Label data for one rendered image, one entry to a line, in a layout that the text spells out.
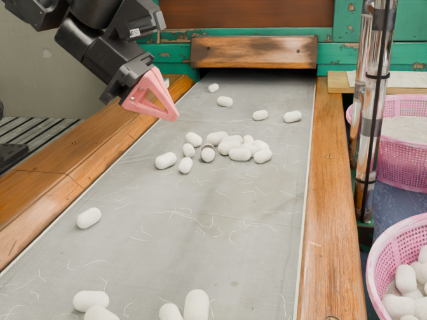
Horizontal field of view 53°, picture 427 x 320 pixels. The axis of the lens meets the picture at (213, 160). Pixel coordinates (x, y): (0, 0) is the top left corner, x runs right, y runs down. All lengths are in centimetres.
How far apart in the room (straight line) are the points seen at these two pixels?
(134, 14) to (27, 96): 182
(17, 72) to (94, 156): 173
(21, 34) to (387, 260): 207
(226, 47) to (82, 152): 49
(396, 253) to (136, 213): 30
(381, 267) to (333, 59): 70
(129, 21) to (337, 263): 41
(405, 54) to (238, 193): 63
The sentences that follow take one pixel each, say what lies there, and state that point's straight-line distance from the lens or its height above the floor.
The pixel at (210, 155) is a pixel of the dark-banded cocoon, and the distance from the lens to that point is 66.
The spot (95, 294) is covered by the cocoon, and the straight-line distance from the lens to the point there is 42.
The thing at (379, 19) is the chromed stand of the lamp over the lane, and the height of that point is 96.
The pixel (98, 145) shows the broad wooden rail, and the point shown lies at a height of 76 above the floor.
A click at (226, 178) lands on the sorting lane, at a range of 62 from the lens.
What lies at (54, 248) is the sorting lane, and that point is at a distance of 52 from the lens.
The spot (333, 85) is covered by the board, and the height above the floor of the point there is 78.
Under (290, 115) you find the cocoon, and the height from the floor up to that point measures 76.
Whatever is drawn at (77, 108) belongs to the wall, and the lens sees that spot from 227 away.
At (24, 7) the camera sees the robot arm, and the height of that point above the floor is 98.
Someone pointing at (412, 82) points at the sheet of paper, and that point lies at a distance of 100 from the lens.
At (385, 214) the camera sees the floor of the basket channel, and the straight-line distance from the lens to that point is 69.
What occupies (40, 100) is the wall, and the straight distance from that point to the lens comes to 237.
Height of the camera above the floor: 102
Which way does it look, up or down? 25 degrees down
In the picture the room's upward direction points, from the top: 3 degrees counter-clockwise
